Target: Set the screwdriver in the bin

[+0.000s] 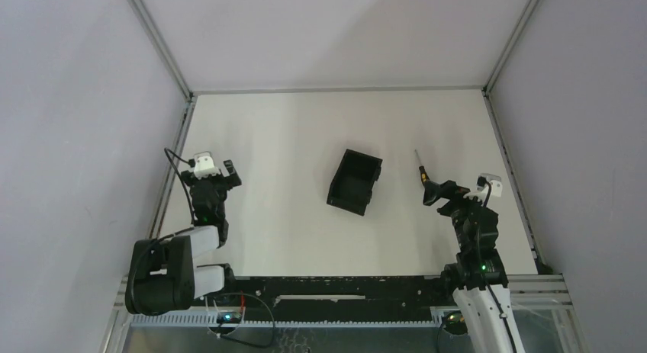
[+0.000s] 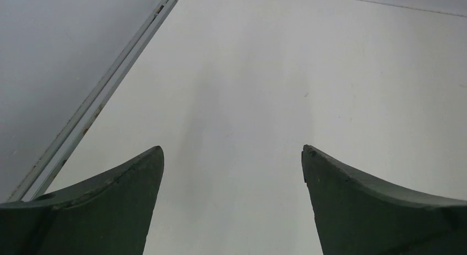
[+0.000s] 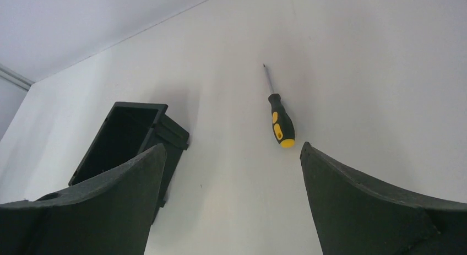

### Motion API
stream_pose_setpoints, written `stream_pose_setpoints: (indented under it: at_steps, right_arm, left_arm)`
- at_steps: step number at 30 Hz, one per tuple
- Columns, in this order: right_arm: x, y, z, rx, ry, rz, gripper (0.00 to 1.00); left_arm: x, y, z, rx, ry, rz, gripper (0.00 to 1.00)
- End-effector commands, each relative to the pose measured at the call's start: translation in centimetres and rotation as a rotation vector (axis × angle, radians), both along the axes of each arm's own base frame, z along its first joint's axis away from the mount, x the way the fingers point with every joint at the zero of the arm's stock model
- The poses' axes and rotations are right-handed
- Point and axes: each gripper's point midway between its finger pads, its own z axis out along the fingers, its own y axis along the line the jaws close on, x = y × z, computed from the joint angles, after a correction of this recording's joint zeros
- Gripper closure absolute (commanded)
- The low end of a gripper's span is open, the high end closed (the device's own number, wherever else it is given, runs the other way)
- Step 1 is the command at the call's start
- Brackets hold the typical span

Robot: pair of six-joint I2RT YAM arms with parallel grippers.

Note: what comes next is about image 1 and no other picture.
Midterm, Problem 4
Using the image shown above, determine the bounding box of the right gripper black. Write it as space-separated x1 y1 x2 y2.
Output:
423 179 489 251

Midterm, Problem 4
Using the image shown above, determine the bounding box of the yellow black screwdriver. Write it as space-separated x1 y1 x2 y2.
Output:
414 149 429 187

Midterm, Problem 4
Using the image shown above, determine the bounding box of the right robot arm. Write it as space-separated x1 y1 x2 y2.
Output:
423 175 525 352

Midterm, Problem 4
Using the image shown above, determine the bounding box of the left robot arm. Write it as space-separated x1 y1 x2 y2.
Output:
124 153 242 316

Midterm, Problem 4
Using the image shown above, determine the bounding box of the black plastic bin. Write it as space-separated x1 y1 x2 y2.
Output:
327 149 383 217

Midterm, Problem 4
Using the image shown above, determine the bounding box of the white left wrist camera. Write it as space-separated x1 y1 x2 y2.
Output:
192 151 221 179

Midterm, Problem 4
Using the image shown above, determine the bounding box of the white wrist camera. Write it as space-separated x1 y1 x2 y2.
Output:
192 151 221 179
464 173 503 202

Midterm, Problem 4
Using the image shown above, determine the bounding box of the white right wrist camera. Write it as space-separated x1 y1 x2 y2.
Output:
464 173 503 202

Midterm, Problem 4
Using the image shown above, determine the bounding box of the aluminium frame back rail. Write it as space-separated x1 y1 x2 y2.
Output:
192 85 484 97

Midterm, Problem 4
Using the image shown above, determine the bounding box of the aluminium frame rail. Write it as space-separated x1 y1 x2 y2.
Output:
192 85 484 97
98 95 197 352
481 89 554 275

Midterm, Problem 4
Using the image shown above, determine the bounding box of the aluminium frame right rail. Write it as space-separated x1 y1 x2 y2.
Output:
481 89 554 275

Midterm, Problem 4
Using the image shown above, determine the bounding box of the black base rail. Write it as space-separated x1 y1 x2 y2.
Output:
226 275 455 323

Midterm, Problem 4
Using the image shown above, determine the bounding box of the black cable left base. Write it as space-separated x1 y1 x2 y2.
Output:
204 292 278 350

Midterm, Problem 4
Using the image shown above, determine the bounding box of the aluminium frame left rail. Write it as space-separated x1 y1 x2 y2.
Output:
98 95 197 352

